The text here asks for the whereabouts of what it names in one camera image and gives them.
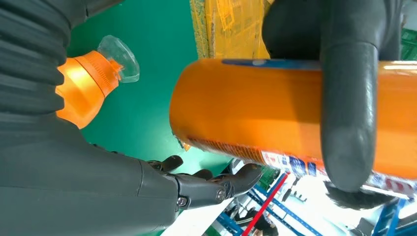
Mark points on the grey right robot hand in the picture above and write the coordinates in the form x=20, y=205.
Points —
x=65, y=182

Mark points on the blue metal storage rack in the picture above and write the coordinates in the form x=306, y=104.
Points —
x=293, y=215

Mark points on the yellow taped cardboard sheet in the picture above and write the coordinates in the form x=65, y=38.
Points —
x=228, y=29

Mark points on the red pole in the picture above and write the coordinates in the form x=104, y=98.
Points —
x=265, y=205

